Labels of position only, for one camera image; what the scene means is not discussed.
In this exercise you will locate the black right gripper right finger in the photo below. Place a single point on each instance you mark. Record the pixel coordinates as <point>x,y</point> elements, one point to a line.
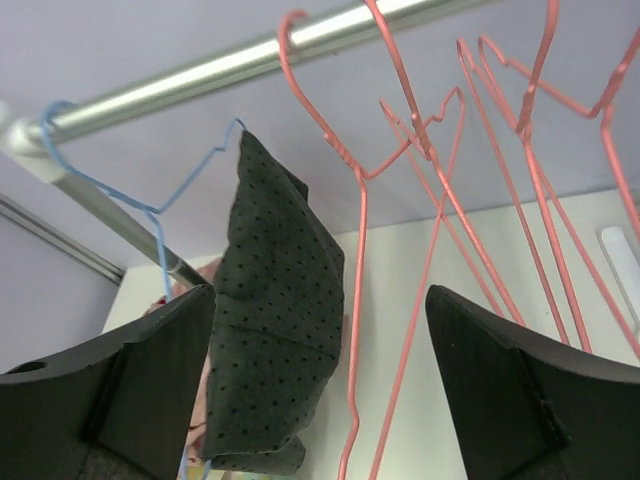
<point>525,406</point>

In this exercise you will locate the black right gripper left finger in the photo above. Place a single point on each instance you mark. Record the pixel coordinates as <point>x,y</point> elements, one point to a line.
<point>115,407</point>

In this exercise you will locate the pink pleated skirt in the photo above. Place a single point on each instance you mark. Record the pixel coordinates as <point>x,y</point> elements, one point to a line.
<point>197,426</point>

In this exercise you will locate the dark grey dotted skirt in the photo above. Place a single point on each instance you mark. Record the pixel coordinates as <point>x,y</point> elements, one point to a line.
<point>278,325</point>

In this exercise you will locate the pink hanger of white skirt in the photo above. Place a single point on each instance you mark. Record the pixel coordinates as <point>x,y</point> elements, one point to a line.
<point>545,195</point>

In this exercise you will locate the white metal clothes rack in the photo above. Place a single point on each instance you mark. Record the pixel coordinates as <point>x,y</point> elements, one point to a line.
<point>146,137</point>

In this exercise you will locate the aluminium corner frame left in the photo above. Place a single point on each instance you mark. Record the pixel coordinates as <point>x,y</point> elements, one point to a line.
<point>35,226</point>

